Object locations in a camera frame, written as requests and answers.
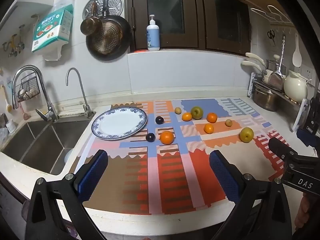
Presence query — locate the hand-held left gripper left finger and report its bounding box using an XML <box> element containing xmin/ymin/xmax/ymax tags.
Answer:
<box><xmin>24</xmin><ymin>149</ymin><xmax>109</xmax><ymax>240</ymax></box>

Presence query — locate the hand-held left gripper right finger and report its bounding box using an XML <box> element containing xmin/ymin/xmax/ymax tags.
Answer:
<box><xmin>209</xmin><ymin>150</ymin><xmax>299</xmax><ymax>240</ymax></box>

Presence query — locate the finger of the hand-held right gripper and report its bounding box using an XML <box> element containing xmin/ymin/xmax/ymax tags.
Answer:
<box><xmin>268</xmin><ymin>137</ymin><xmax>320</xmax><ymax>170</ymax></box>
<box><xmin>297</xmin><ymin>97</ymin><xmax>320</xmax><ymax>147</ymax></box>

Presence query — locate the yellow pear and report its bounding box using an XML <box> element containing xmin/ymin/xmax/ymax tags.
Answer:
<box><xmin>240</xmin><ymin>127</ymin><xmax>254</xmax><ymax>143</ymax></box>

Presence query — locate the blue rimmed white plate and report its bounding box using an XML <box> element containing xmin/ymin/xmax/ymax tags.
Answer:
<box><xmin>91</xmin><ymin>107</ymin><xmax>148</xmax><ymax>141</ymax></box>

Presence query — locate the person's right hand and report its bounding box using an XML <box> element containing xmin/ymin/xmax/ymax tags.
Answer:
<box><xmin>295</xmin><ymin>194</ymin><xmax>310</xmax><ymax>229</ymax></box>

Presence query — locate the pale blue bowl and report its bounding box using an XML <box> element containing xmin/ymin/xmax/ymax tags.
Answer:
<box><xmin>64</xmin><ymin>149</ymin><xmax>75</xmax><ymax>166</ymax></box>

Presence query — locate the colourful patterned mat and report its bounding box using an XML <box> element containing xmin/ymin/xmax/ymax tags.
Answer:
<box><xmin>74</xmin><ymin>97</ymin><xmax>292</xmax><ymax>215</ymax></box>

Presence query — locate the cream ceramic pitcher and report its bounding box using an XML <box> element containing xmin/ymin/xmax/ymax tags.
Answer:
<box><xmin>284</xmin><ymin>70</ymin><xmax>312</xmax><ymax>103</ymax></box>

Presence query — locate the large steel pot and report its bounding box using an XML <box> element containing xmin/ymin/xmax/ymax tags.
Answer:
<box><xmin>252</xmin><ymin>84</ymin><xmax>282</xmax><ymax>112</ymax></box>

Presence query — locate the steel kitchen sink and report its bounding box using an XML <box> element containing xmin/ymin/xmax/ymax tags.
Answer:
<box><xmin>0</xmin><ymin>120</ymin><xmax>92</xmax><ymax>175</ymax></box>

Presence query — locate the metal spatula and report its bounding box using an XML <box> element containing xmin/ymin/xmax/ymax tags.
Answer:
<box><xmin>269</xmin><ymin>35</ymin><xmax>287</xmax><ymax>90</ymax></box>

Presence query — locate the large orange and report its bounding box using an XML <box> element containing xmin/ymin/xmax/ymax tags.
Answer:
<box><xmin>160</xmin><ymin>131</ymin><xmax>175</xmax><ymax>145</ymax></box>

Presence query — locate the steel dish rack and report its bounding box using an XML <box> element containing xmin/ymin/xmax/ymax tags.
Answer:
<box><xmin>247</xmin><ymin>72</ymin><xmax>309</xmax><ymax>132</ymax></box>

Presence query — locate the green apple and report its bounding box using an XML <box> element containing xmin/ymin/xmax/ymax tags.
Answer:
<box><xmin>191</xmin><ymin>106</ymin><xmax>203</xmax><ymax>120</ymax></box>

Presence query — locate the white rice paddle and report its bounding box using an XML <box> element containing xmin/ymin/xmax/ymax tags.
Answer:
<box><xmin>292</xmin><ymin>33</ymin><xmax>302</xmax><ymax>67</ymax></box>

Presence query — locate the slim chrome faucet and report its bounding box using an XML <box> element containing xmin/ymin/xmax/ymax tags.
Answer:
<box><xmin>66</xmin><ymin>67</ymin><xmax>96</xmax><ymax>118</ymax></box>

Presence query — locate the small white cup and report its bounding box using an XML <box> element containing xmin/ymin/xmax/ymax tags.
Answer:
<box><xmin>5</xmin><ymin>120</ymin><xmax>17</xmax><ymax>133</ymax></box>

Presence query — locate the tall chrome faucet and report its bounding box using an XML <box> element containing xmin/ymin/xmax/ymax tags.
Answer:
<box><xmin>12</xmin><ymin>65</ymin><xmax>59</xmax><ymax>122</ymax></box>

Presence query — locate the yellow dish brush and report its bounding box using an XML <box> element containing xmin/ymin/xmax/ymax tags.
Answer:
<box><xmin>4</xmin><ymin>85</ymin><xmax>13</xmax><ymax>113</ymax></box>

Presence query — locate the dark perforated pan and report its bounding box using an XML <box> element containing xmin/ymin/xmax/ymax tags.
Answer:
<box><xmin>86</xmin><ymin>0</ymin><xmax>132</xmax><ymax>61</ymax></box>

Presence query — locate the white pump soap bottle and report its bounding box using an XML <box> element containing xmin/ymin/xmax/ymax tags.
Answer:
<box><xmin>146</xmin><ymin>14</ymin><xmax>160</xmax><ymax>51</ymax></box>

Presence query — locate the small copper saucepan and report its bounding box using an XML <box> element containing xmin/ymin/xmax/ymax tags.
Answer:
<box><xmin>80</xmin><ymin>1</ymin><xmax>103</xmax><ymax>36</ymax></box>

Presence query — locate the hanging kitchen tool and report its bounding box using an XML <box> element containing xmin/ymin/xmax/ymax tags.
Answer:
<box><xmin>2</xmin><ymin>34</ymin><xmax>18</xmax><ymax>58</ymax></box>
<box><xmin>16</xmin><ymin>25</ymin><xmax>25</xmax><ymax>54</ymax></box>

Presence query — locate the teal tissue box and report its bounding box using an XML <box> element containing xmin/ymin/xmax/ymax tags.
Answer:
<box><xmin>31</xmin><ymin>4</ymin><xmax>74</xmax><ymax>53</ymax></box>

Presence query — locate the dark wooden window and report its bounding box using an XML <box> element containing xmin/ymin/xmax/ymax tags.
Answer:
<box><xmin>125</xmin><ymin>0</ymin><xmax>252</xmax><ymax>55</ymax></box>

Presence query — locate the round steel steamer plate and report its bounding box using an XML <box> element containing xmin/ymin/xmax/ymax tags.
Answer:
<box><xmin>82</xmin><ymin>0</ymin><xmax>124</xmax><ymax>22</ymax></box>

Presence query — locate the white wall outlet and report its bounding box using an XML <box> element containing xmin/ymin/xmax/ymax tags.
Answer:
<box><xmin>300</xmin><ymin>66</ymin><xmax>317</xmax><ymax>80</ymax></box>

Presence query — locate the black wire basket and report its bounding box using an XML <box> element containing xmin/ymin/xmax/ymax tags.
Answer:
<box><xmin>15</xmin><ymin>76</ymin><xmax>40</xmax><ymax>102</ymax></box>

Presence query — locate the white wire hanger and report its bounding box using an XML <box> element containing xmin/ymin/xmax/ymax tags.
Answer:
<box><xmin>250</xmin><ymin>4</ymin><xmax>295</xmax><ymax>25</ymax></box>

